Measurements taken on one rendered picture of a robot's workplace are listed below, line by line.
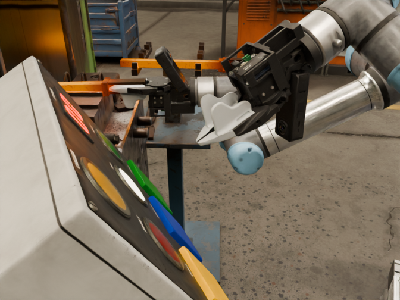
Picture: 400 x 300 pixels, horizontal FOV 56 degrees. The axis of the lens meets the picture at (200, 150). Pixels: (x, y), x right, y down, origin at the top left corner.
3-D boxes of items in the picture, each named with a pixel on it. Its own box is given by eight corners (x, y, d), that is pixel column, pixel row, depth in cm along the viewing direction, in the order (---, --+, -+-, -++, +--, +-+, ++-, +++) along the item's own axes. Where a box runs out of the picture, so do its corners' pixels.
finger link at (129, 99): (109, 111, 93) (147, 110, 93) (106, 88, 90) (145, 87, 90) (111, 106, 96) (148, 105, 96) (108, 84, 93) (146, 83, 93)
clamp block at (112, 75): (121, 92, 115) (119, 71, 112) (116, 103, 108) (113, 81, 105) (82, 92, 115) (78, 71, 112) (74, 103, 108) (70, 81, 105)
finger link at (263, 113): (221, 120, 56) (266, 84, 57) (226, 128, 57) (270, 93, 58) (237, 133, 52) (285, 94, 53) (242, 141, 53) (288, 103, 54)
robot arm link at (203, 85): (213, 82, 89) (212, 71, 97) (194, 83, 89) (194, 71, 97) (213, 111, 93) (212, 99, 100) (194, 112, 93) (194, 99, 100)
